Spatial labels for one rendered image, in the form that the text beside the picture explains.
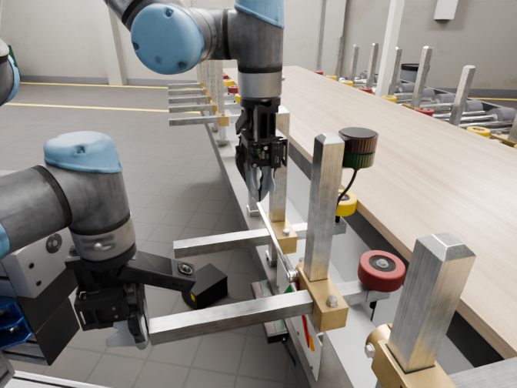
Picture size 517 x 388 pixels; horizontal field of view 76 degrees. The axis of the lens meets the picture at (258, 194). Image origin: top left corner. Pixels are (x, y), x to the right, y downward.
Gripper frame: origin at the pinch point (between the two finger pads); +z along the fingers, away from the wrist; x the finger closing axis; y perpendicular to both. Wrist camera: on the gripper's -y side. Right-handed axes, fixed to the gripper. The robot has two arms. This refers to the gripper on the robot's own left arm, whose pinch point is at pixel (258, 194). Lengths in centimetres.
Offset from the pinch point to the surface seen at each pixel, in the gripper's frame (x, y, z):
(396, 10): 103, -116, -36
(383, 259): 19.1, 17.7, 7.1
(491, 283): 34.4, 26.5, 8.4
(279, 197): 7.5, -9.2, 6.7
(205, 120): -2, -106, 12
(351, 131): 11.7, 13.6, -16.4
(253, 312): -5.7, 19.3, 12.0
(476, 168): 71, -14, 8
